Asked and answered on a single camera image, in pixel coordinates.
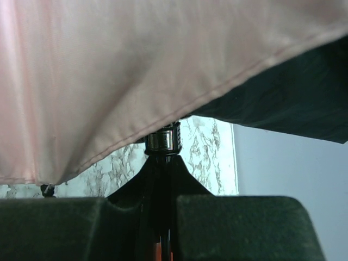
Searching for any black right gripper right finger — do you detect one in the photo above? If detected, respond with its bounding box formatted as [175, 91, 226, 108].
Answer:
[177, 195, 326, 260]

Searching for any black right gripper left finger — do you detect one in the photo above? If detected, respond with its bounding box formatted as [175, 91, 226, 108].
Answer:
[1, 198, 152, 260]

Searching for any pink folding umbrella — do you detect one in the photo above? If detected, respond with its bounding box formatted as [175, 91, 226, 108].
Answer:
[1, 1, 347, 260]

